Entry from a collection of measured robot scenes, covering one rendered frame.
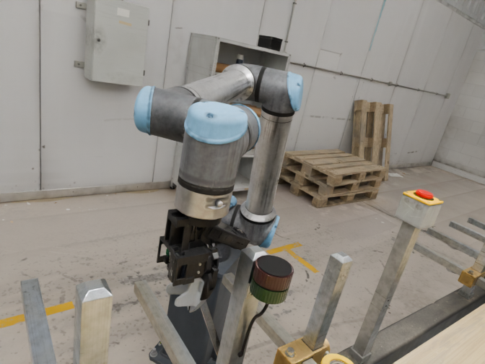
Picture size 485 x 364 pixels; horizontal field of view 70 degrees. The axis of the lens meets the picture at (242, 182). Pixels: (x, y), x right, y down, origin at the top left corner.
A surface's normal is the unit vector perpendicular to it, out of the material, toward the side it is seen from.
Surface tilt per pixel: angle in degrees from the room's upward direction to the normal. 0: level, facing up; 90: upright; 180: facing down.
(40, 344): 0
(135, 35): 90
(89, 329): 90
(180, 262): 90
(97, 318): 90
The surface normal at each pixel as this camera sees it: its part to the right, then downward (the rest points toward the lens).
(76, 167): 0.60, 0.38
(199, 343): -0.37, 0.25
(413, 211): -0.80, 0.05
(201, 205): 0.00, 0.34
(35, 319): 0.19, -0.92
